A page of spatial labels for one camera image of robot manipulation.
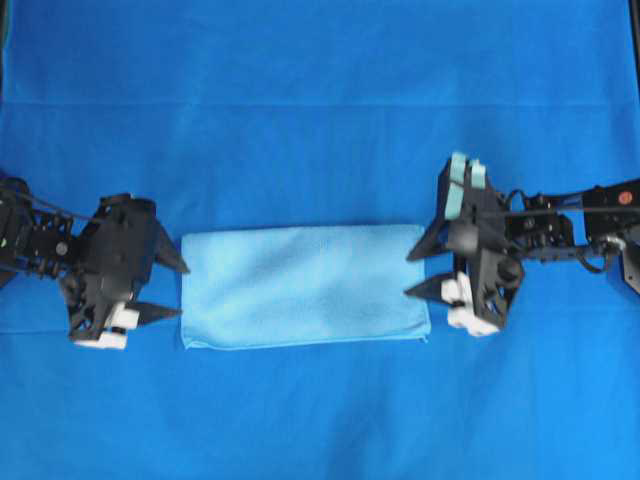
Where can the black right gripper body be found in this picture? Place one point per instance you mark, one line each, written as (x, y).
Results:
(487, 266)

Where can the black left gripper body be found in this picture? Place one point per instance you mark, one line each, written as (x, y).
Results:
(114, 260)

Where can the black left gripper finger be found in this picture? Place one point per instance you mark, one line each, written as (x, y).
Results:
(166, 253)
(149, 313)

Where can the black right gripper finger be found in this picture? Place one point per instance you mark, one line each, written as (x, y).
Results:
(433, 242)
(440, 288)

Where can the light blue towel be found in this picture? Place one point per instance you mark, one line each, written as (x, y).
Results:
(281, 287)

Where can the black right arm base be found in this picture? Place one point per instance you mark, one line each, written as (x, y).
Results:
(628, 244)

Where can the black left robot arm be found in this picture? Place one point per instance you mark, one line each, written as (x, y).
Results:
(37, 238)

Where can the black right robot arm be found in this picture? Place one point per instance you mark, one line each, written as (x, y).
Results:
(581, 226)

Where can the blue table cloth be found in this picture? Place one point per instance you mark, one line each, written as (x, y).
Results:
(247, 114)

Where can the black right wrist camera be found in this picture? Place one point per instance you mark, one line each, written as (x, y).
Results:
(461, 182)

